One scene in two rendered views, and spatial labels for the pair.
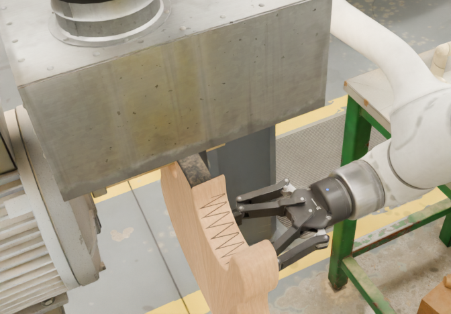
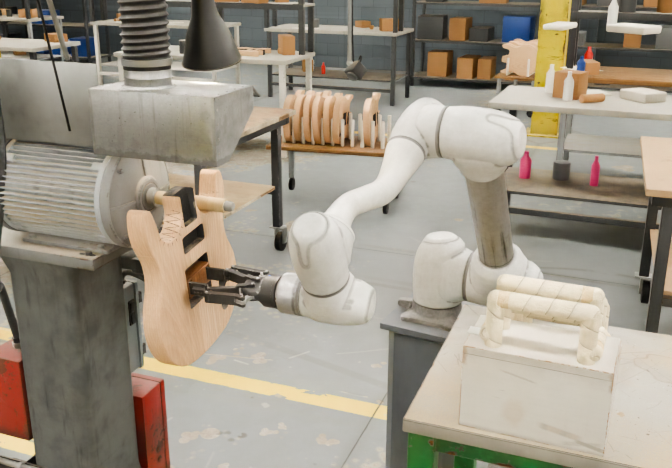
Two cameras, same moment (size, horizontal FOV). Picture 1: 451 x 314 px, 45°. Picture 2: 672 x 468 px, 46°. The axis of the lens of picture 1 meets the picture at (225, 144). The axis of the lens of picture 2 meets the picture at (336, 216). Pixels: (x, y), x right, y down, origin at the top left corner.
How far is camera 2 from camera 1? 1.43 m
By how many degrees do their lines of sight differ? 43
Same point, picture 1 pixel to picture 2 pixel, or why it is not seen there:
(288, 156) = not seen: outside the picture
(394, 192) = (303, 296)
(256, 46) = (178, 111)
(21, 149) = not seen: hidden behind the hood
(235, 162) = (409, 385)
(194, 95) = (150, 125)
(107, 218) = (330, 424)
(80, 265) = (103, 210)
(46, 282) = (90, 214)
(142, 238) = (338, 453)
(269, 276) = (140, 229)
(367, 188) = (289, 284)
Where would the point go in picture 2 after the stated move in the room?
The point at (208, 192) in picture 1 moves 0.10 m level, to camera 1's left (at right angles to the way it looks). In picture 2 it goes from (170, 204) to (143, 195)
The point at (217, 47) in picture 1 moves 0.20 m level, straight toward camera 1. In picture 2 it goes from (160, 104) to (70, 118)
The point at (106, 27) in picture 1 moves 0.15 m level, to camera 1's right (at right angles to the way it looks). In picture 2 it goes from (129, 82) to (173, 90)
